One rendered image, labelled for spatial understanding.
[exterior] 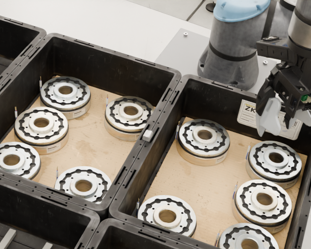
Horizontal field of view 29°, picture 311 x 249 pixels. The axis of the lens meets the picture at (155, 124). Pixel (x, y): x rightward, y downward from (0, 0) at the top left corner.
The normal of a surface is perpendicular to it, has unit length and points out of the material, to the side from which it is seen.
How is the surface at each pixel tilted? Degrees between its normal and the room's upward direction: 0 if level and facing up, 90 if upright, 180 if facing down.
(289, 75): 0
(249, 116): 90
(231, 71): 75
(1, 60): 0
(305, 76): 90
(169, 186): 0
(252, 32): 80
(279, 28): 62
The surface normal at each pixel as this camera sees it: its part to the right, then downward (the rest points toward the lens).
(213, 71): -0.60, 0.27
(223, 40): -0.61, 0.54
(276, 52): -0.90, 0.25
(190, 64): 0.07, -0.69
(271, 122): -0.87, 0.09
